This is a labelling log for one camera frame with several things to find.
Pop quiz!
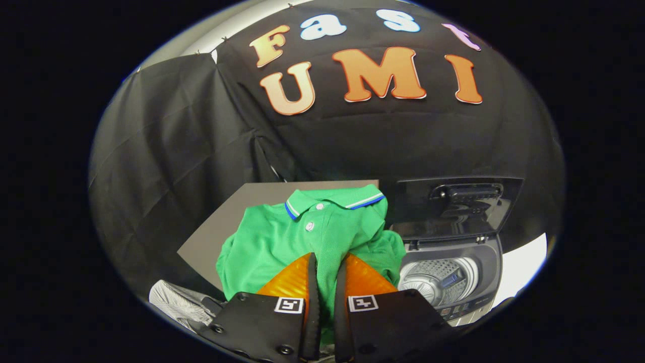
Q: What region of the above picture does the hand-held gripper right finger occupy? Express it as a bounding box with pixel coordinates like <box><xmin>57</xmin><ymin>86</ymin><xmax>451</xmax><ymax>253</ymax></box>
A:
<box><xmin>334</xmin><ymin>252</ymin><xmax>454</xmax><ymax>363</ymax></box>

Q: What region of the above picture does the green polo shirt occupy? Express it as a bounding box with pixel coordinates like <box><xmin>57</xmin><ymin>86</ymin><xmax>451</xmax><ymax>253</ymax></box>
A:
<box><xmin>216</xmin><ymin>184</ymin><xmax>406</xmax><ymax>343</ymax></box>

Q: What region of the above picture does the black backdrop cloth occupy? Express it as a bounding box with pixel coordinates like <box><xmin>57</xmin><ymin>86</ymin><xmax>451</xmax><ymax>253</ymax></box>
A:
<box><xmin>88</xmin><ymin>0</ymin><xmax>566</xmax><ymax>298</ymax></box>

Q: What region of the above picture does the dark glass washing machine lid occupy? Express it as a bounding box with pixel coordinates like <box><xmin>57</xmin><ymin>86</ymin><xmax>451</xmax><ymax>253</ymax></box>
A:
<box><xmin>388</xmin><ymin>176</ymin><xmax>525</xmax><ymax>240</ymax></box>

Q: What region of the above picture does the white board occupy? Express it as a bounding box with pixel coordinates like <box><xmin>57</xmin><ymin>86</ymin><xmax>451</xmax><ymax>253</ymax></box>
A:
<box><xmin>491</xmin><ymin>232</ymin><xmax>548</xmax><ymax>308</ymax></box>

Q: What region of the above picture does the grey cabinet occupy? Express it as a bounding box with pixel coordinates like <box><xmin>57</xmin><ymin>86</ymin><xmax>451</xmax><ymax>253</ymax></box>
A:
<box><xmin>177</xmin><ymin>179</ymin><xmax>379</xmax><ymax>290</ymax></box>

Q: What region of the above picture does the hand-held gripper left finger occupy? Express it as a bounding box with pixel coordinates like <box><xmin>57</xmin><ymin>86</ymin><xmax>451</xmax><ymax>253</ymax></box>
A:
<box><xmin>199</xmin><ymin>252</ymin><xmax>321</xmax><ymax>363</ymax></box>

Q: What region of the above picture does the grey patterned cloth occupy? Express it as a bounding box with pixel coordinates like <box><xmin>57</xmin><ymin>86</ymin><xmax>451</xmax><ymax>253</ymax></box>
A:
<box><xmin>149</xmin><ymin>280</ymin><xmax>222</xmax><ymax>333</ymax></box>

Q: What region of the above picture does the grey washing machine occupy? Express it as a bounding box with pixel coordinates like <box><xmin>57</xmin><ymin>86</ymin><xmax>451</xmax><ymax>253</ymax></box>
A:
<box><xmin>391</xmin><ymin>233</ymin><xmax>504</xmax><ymax>327</ymax></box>

